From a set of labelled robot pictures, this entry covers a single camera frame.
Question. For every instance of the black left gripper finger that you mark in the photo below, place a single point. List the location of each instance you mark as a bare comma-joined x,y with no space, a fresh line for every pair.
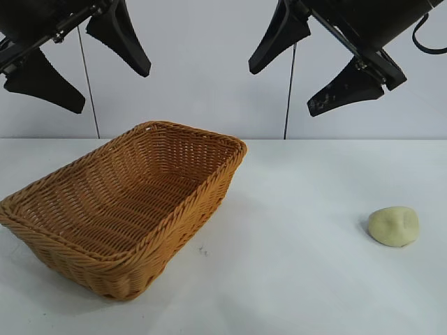
45,85
118,38

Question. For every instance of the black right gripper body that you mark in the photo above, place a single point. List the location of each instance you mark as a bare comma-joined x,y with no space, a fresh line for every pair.
377,21

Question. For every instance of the pale yellow egg yolk pastry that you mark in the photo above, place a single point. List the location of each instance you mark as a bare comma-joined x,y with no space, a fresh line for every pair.
393,227

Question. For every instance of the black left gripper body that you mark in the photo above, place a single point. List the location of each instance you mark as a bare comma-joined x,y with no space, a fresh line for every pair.
31,21

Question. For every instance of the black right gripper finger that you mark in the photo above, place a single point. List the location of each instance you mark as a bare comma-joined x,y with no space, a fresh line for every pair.
279,38
345,90

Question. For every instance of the tan woven wicker basket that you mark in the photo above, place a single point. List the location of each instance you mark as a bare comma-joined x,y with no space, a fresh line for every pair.
122,195

